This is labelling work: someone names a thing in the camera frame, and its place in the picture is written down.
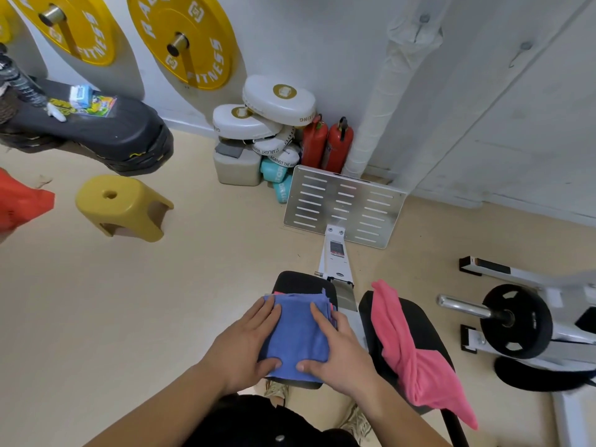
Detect white weight machine frame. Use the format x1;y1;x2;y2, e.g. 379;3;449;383
458;255;596;447

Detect yellow plastic stool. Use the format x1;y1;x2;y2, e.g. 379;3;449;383
75;175;175;243

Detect person's left hand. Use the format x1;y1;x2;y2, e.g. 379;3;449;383
200;296;284;396

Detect person's left forearm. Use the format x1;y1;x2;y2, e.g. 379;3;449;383
83;363;233;447

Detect dark wicker basket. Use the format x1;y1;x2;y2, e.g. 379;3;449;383
0;86;19;126

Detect black aerobic step platform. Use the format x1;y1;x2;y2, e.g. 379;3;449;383
0;78;174;178

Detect blue towel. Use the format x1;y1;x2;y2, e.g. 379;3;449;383
258;289;338;385

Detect black strap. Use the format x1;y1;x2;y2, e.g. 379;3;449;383
493;356;596;392

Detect blue white tissue pack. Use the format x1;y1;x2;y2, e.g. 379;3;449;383
68;84;94;110

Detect chrome plate sleeve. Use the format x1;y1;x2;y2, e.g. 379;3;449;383
436;294;494;320

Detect grey flat pad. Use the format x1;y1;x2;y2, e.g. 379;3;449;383
215;140;245;159

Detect black handle bar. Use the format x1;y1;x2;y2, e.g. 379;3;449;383
440;407;470;447

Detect person's right hand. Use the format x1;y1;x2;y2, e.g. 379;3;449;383
296;302;387;401

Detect black weight plate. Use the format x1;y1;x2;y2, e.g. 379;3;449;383
479;284;554;360

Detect clear water bottle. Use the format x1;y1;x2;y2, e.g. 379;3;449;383
0;53;47;107

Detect silver slotted foot plate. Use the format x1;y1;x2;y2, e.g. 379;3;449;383
282;165;407;250

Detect orange plastic bag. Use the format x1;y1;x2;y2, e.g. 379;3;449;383
0;168;56;233

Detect yellow weight plate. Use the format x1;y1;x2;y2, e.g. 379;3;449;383
126;0;236;91
7;0;117;66
0;0;12;45

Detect beige plastic container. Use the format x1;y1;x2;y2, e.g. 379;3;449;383
213;142;263;187

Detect colourful snack packet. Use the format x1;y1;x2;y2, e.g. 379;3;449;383
74;94;117;119

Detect person's black shorts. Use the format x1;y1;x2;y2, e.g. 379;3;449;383
184;393;362;447

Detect teal dumbbell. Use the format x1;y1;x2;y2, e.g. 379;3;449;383
273;174;293;204
260;158;292;184

